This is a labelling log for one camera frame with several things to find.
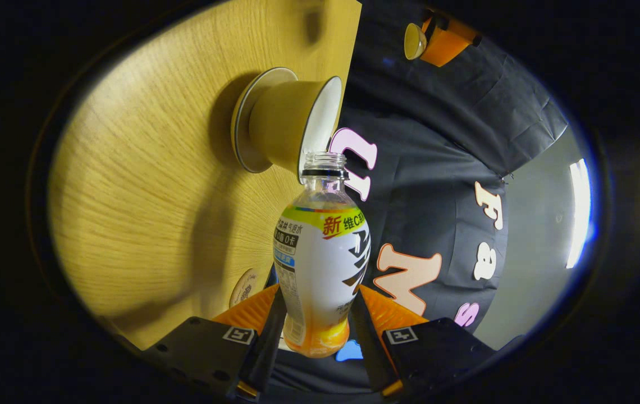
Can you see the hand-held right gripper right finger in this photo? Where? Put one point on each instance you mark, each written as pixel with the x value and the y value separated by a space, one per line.
pixel 370 348

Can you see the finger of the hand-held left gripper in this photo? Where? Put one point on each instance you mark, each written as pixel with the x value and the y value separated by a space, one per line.
pixel 449 47
pixel 435 21

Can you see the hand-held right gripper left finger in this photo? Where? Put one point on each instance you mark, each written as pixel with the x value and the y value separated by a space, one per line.
pixel 266 342

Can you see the round cork coaster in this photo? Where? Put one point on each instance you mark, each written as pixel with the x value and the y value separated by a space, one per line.
pixel 243 289

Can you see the water bottle with white label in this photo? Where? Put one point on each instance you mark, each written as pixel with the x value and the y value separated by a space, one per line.
pixel 320 264

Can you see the yellow ceramic teacup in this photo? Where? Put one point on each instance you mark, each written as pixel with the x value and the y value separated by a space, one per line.
pixel 280 123

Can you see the black backdrop cloth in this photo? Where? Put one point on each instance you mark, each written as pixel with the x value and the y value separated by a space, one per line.
pixel 438 140

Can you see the ceiling light strip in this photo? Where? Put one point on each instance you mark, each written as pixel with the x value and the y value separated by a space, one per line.
pixel 579 213

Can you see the yellow ceramic saucer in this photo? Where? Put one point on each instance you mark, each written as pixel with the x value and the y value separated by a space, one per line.
pixel 241 123

